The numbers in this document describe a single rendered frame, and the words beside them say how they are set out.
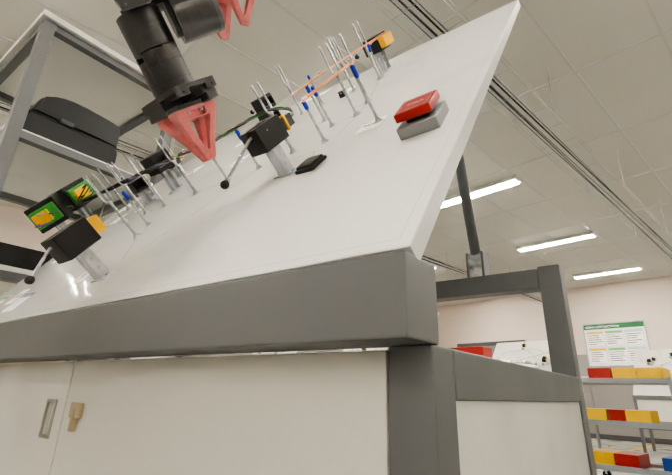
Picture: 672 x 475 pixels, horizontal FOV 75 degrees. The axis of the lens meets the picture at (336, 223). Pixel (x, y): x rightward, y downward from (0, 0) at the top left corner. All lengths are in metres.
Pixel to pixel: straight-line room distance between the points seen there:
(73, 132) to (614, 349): 11.28
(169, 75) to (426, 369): 0.47
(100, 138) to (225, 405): 1.37
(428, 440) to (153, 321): 0.33
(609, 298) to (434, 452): 11.68
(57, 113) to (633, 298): 11.38
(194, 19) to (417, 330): 0.49
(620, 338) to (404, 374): 11.49
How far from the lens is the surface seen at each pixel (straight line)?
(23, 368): 0.99
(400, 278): 0.33
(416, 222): 0.37
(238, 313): 0.44
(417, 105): 0.57
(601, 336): 11.92
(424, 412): 0.36
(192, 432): 0.54
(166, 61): 0.64
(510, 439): 0.52
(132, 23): 0.65
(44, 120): 1.68
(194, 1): 0.66
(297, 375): 0.43
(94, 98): 2.06
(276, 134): 0.71
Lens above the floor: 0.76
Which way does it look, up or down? 21 degrees up
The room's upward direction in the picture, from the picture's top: 2 degrees clockwise
